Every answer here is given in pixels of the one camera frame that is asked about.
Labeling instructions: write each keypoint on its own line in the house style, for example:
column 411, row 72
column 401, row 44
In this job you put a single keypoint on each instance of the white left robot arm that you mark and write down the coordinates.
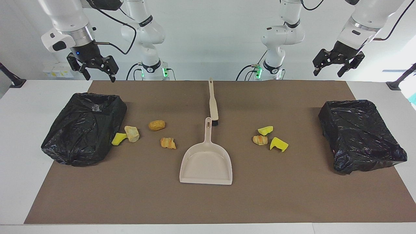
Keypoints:
column 282, row 35

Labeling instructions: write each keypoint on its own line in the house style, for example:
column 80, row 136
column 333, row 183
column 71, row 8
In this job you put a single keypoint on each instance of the wedge shaped yellow sponge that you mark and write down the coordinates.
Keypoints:
column 265, row 130

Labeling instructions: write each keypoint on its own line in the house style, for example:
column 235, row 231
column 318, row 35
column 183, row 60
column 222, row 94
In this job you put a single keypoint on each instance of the beige brush with black bristles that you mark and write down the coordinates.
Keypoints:
column 213, row 107

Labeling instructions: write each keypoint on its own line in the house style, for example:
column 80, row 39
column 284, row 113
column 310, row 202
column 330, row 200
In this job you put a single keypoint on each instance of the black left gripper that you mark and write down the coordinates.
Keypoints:
column 344, row 49

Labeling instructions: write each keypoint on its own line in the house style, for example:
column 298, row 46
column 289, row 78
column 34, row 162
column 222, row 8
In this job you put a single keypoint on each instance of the beige plastic dustpan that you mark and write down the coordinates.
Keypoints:
column 206, row 165

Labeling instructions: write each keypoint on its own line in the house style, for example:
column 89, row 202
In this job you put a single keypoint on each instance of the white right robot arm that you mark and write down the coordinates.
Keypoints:
column 65, row 16

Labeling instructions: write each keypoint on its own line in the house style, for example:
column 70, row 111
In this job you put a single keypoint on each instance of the brown table mat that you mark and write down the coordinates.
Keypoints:
column 208, row 201

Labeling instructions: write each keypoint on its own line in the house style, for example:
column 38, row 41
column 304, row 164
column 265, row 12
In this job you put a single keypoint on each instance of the small white box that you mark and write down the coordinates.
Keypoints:
column 48, row 72
column 69, row 75
column 59, row 71

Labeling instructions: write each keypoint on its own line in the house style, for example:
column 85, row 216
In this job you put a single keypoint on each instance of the black bag lined bin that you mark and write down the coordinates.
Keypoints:
column 360, row 139
column 81, row 136

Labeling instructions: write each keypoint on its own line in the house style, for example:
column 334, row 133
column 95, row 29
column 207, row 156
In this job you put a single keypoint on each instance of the orange striped croissant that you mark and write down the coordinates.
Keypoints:
column 168, row 143

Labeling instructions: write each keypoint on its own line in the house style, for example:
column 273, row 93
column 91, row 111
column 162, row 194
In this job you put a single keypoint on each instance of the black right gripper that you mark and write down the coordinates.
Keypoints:
column 85, row 52

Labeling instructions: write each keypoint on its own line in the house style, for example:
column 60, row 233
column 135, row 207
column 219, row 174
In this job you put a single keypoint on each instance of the notched yellow sponge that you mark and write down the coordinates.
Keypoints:
column 278, row 144

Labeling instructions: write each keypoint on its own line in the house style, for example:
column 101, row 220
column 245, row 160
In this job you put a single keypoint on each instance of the pale striped croissant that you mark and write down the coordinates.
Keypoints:
column 260, row 140

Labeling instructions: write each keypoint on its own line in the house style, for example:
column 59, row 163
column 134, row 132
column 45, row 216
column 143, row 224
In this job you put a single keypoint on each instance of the golden brown bun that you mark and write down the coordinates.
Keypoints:
column 157, row 125

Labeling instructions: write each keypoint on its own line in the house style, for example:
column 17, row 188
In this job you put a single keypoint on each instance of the black stand pole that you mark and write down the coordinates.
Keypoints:
column 11, row 78
column 401, row 78

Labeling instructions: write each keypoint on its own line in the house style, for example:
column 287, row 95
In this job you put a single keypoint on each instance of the pale beige bread chunk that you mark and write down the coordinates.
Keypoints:
column 132, row 134

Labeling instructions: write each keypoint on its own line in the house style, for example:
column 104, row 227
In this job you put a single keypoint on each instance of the small yellow green sponge piece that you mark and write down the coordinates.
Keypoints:
column 118, row 139

